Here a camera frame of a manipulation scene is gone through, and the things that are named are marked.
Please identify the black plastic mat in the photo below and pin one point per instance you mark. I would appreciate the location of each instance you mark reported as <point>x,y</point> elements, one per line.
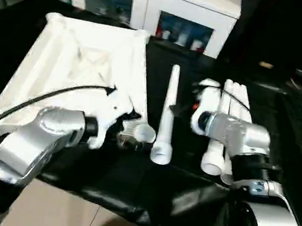
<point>185,186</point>

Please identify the white plastic table top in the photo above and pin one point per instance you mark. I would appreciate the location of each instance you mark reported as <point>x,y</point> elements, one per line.
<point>72,50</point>

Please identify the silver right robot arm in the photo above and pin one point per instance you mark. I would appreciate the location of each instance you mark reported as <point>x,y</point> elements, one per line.
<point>236,131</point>

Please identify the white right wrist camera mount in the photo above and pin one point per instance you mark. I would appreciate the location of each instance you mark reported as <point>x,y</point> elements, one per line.
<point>210,99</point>

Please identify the white plastic table leg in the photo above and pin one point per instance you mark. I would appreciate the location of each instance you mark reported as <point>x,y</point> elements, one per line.
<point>212,162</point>
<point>227,175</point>
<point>246,113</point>
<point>167,115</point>

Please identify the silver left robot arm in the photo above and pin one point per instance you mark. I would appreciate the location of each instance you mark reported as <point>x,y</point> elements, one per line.
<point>21,142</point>

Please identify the white cabinet with glass doors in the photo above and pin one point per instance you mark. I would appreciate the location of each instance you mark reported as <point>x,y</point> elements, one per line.
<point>147,4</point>

